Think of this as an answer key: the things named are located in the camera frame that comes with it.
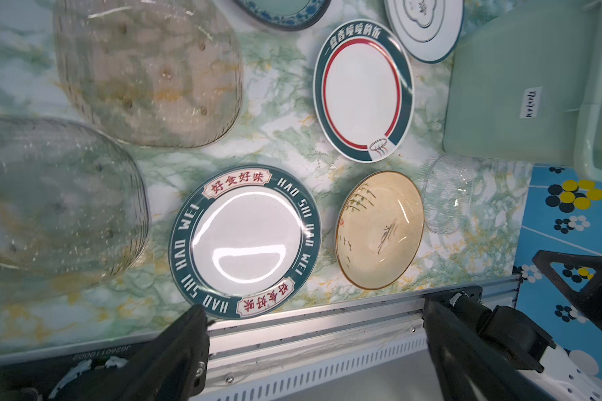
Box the blue patterned small plate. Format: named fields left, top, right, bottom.
left=235, top=0, right=331, bottom=31

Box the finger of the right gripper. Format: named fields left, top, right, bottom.
left=533, top=251, right=602, bottom=332

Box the green red rim white plate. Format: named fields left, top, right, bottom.
left=312, top=19, right=416, bottom=164

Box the green rim HAO SHI plate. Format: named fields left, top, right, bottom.
left=168, top=165, right=322, bottom=320

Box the clear glass plate right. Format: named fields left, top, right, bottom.
left=421, top=154, right=481, bottom=236

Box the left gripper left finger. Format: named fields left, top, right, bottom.
left=49, top=306, right=211, bottom=400

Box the white plate cloud emblem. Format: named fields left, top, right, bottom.
left=385, top=0, right=464, bottom=63

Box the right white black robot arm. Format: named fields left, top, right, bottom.
left=446, top=251, right=602, bottom=400

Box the light green plastic bin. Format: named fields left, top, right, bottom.
left=443, top=1, right=602, bottom=182

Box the beige bamboo print plate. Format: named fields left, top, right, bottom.
left=335, top=170, right=425, bottom=291

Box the greenish glass plate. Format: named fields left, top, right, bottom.
left=0, top=116, right=150, bottom=303

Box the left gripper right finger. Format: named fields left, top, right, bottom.
left=423, top=299, right=552, bottom=400

